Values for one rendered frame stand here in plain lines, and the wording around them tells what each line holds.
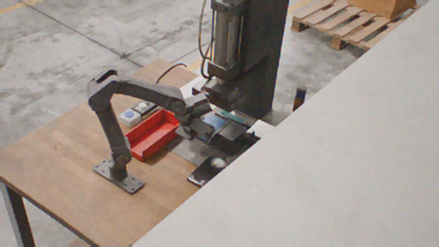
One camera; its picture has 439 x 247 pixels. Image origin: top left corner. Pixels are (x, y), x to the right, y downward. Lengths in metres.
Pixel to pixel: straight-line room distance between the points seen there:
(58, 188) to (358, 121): 1.22
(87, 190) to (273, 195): 1.17
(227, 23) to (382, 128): 0.89
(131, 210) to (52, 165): 0.37
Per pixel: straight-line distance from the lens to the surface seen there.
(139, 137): 1.96
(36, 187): 1.83
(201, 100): 1.62
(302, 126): 0.81
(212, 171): 1.79
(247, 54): 1.73
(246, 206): 0.66
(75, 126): 2.06
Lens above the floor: 2.18
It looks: 39 degrees down
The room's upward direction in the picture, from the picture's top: 5 degrees clockwise
